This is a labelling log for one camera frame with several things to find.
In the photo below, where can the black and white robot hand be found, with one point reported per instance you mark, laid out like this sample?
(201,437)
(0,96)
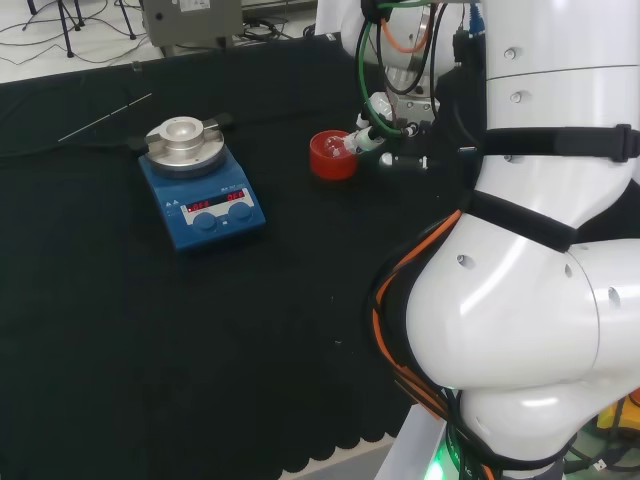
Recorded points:
(417,107)

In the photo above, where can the clear round-bottom glass flask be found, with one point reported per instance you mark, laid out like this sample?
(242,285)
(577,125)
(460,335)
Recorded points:
(337,146)

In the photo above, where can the red round flask holder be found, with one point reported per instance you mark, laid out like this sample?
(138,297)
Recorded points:
(330,169)

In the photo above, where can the blue-base heater with steel plate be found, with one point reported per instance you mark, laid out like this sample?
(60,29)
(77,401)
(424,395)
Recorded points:
(210,200)

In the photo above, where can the grey metal cabinet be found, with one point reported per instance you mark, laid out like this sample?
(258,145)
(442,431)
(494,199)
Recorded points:
(195,20)

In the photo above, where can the black bench cloth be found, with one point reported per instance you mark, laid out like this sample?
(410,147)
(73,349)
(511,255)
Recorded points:
(225,300)

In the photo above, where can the clear tape strip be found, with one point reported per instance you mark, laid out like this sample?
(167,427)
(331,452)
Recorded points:
(136,67)

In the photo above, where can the thin glass rod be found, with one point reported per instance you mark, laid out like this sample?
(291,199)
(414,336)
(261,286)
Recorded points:
(102,118)

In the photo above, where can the black tripod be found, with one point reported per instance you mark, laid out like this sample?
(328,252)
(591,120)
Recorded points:
(67,20)

